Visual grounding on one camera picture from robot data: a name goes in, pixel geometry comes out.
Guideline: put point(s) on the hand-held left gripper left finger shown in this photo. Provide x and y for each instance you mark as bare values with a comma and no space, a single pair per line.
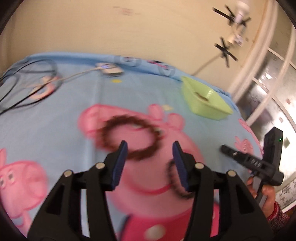
119,162

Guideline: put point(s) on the wooden bulb holder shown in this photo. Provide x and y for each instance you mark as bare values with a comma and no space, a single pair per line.
234,38

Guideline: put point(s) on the jewelry pile in bowl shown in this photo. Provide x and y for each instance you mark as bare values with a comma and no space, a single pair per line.
202,96

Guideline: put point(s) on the person's right hand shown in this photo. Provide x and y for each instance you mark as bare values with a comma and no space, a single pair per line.
269,199

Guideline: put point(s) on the white charger with blue light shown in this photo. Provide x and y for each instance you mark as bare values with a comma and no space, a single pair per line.
109,69

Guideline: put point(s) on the person's right forearm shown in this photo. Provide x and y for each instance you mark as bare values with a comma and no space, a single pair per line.
278,216

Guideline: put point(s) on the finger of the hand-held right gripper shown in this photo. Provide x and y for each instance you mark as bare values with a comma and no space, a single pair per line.
235,154

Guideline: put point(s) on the blue cartoon pig blanket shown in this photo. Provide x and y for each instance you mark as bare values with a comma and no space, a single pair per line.
69,111

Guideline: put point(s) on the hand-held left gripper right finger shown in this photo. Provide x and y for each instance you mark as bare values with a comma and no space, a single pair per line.
180,162

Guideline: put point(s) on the white light bulb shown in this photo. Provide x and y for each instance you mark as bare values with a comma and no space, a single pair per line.
241,10

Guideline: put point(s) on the green plastic bowl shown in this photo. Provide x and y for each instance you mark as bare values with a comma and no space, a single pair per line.
208,106

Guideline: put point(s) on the black tape cross on bulb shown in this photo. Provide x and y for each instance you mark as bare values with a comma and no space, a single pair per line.
223,14

